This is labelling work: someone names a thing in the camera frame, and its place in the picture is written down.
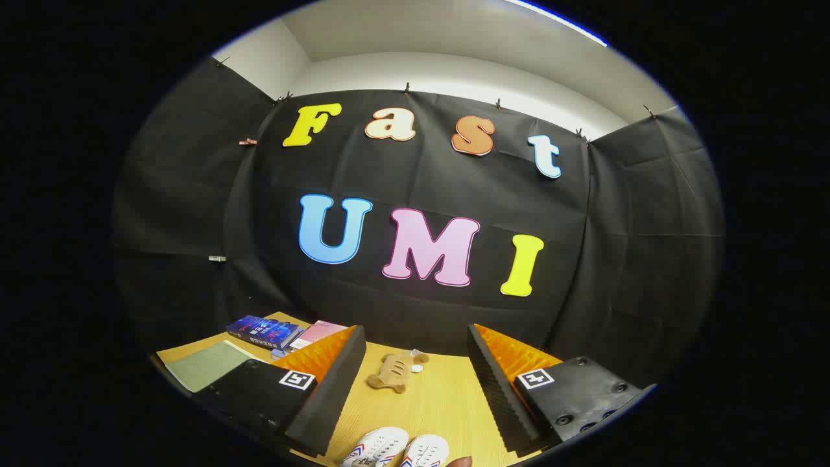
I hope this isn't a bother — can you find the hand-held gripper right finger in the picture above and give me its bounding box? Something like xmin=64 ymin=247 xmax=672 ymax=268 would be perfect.
xmin=467 ymin=322 xmax=657 ymax=455

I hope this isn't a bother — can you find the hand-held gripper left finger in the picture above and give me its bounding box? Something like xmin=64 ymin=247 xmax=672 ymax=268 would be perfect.
xmin=193 ymin=324 xmax=368 ymax=456

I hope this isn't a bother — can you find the white canvas shoe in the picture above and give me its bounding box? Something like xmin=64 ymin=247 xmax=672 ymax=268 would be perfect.
xmin=399 ymin=435 xmax=450 ymax=467
xmin=340 ymin=427 xmax=410 ymax=467

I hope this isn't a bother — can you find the green fabric storage box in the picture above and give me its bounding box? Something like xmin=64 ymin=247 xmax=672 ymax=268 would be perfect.
xmin=164 ymin=341 xmax=270 ymax=394

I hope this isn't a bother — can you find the pink cover book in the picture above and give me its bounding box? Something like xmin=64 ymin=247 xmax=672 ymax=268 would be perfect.
xmin=289 ymin=320 xmax=350 ymax=352

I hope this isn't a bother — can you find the brown plush toy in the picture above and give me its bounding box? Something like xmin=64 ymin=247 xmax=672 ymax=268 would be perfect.
xmin=367 ymin=350 xmax=430 ymax=394

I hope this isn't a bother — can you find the dark blue book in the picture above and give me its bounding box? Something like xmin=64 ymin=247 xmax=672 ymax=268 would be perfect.
xmin=226 ymin=315 xmax=304 ymax=351

